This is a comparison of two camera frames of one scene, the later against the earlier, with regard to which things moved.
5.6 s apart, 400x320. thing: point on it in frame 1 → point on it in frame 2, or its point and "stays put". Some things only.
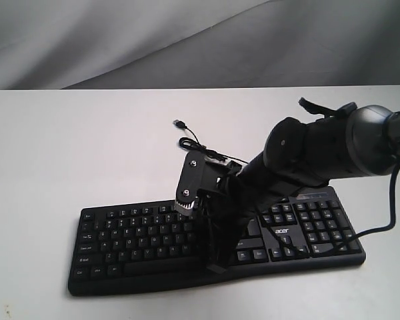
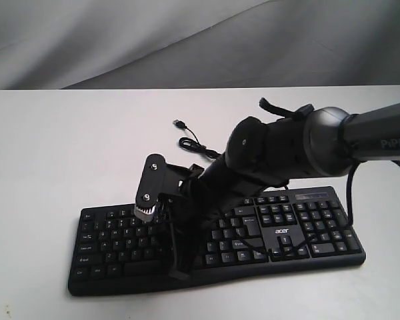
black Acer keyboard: [131, 245] stays put
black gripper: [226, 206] → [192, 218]
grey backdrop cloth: [75, 45] stays put
